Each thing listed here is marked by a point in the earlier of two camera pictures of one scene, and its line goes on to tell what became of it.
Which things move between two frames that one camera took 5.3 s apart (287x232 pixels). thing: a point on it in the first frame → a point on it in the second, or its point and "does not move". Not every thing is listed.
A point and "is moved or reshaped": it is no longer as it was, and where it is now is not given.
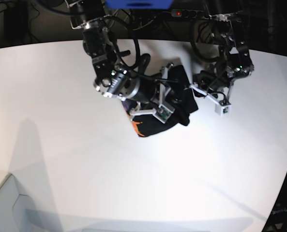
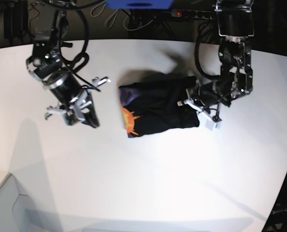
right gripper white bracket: x=223 y=108 → x=209 y=114
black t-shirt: x=181 y=96 is moved or reshaped
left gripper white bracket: x=163 y=111 → x=74 y=111
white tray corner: x=9 y=211 does not move
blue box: x=139 y=4 does not move
